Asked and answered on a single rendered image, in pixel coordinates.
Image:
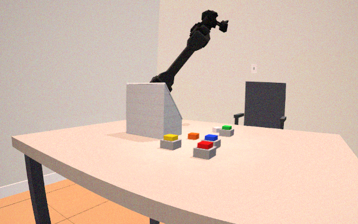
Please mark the red button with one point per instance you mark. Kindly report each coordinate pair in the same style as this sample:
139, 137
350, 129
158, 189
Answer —
204, 150

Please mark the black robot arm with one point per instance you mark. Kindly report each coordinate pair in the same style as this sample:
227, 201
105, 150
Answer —
199, 38

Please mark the orange block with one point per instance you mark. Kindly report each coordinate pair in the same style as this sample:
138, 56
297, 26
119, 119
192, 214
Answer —
193, 136

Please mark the blue button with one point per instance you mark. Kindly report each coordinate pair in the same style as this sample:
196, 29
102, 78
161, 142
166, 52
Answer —
214, 139

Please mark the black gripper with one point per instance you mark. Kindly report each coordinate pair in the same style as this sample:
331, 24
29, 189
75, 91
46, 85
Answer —
223, 25

